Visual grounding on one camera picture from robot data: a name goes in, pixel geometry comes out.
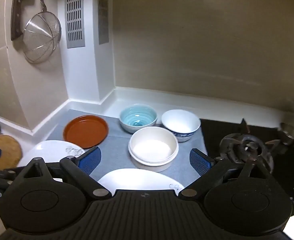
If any white bowl blue pattern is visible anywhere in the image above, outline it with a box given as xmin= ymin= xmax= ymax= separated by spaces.
xmin=161 ymin=109 xmax=201 ymax=143

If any wide grey vent grille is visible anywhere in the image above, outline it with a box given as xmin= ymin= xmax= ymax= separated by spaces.
xmin=66 ymin=0 xmax=85 ymax=49

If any narrow grey vent grille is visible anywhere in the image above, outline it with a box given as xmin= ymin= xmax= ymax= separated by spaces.
xmin=97 ymin=0 xmax=110 ymax=45

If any hanging cleaver knife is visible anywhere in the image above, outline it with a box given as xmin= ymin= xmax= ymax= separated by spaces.
xmin=11 ymin=0 xmax=28 ymax=42

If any small steel pot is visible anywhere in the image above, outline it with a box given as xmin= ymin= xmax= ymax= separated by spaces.
xmin=279 ymin=122 xmax=294 ymax=146

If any black glass gas stove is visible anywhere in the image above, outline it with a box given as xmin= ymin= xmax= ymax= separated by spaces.
xmin=199 ymin=118 xmax=294 ymax=216

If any gas burner with grate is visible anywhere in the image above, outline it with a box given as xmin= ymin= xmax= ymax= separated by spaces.
xmin=219 ymin=118 xmax=282 ymax=174

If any cream straight-sided bowl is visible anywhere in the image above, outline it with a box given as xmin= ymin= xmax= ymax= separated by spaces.
xmin=128 ymin=127 xmax=180 ymax=173

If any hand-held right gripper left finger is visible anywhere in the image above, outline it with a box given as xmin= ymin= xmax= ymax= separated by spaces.
xmin=16 ymin=146 xmax=111 ymax=201

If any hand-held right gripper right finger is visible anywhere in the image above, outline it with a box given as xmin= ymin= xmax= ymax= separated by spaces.
xmin=178 ymin=148 xmax=274 ymax=201

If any wooden cutting board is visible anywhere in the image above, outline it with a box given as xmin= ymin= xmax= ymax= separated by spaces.
xmin=0 ymin=134 xmax=23 ymax=216

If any white plate grey print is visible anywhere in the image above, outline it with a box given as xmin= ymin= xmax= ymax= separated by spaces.
xmin=17 ymin=140 xmax=87 ymax=183
xmin=97 ymin=168 xmax=185 ymax=198

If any grey textured mat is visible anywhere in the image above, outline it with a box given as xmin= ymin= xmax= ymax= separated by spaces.
xmin=45 ymin=109 xmax=209 ymax=183

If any teal ribbed bowl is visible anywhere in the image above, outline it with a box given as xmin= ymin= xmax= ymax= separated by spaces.
xmin=119 ymin=104 xmax=158 ymax=134

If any brown round plate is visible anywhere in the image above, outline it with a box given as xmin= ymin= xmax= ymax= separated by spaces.
xmin=63 ymin=115 xmax=109 ymax=149

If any steel wire mesh strainer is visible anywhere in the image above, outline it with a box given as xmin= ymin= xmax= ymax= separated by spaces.
xmin=23 ymin=0 xmax=62 ymax=64

